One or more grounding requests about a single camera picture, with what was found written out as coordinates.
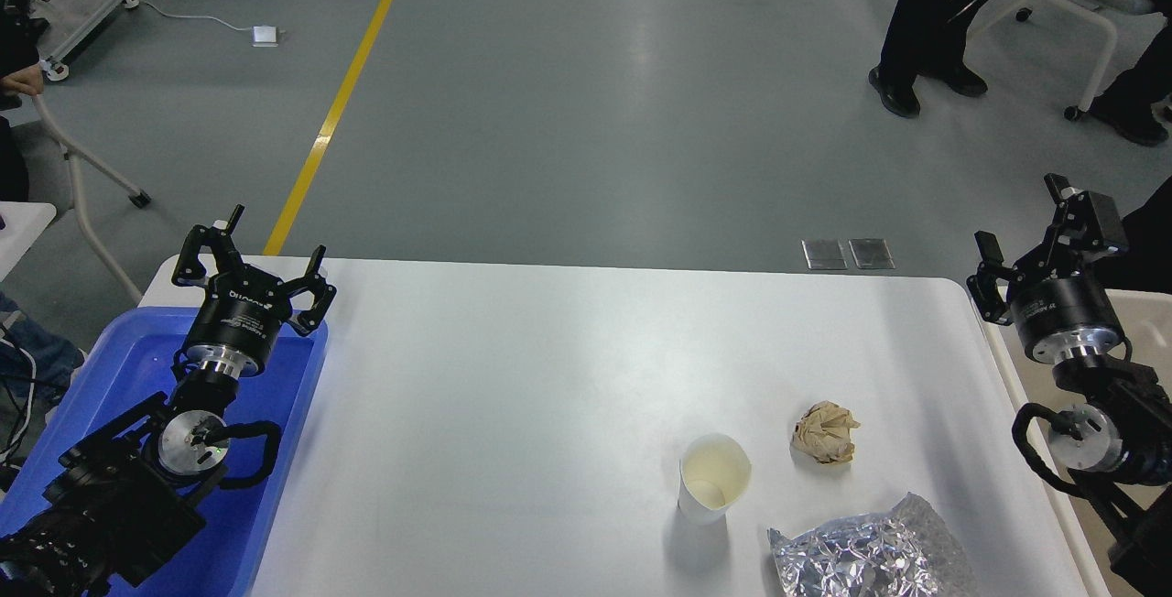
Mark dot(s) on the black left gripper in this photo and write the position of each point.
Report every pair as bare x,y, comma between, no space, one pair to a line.
242,313

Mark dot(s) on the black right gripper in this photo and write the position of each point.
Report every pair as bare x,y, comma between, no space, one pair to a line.
1066,316

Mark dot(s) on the white paper cup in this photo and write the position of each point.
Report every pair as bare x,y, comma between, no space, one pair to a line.
714,472

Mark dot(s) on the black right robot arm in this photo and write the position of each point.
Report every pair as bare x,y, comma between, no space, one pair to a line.
1120,432

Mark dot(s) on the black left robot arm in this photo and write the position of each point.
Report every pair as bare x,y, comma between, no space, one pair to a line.
126,500

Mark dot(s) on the blue plastic bin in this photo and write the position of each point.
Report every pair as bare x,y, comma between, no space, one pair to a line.
133,360

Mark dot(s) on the right metal floor plate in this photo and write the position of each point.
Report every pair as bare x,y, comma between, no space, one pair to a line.
871,254

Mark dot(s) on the metal floor plate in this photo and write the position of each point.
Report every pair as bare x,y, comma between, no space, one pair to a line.
824,255
871,254

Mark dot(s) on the left metal floor plate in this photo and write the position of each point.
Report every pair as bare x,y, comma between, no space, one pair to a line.
824,255

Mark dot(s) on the white rolling chair right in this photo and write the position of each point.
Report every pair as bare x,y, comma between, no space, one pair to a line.
1092,11

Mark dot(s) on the white side table corner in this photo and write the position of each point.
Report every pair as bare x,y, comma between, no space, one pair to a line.
23,224

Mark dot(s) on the person in black trousers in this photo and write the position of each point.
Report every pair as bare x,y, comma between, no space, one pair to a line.
926,38

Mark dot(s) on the crumpled brown paper ball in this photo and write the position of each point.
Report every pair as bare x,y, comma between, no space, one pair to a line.
824,433

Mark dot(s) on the crumpled silver foil bag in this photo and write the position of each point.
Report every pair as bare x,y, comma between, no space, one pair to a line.
905,551

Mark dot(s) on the metal platform cart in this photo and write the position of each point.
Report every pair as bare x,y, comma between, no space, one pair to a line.
70,22

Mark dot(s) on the person at left edge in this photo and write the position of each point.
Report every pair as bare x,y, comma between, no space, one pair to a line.
20,67

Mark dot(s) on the white power adapter with cable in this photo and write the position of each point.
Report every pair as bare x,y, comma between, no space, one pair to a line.
261,36

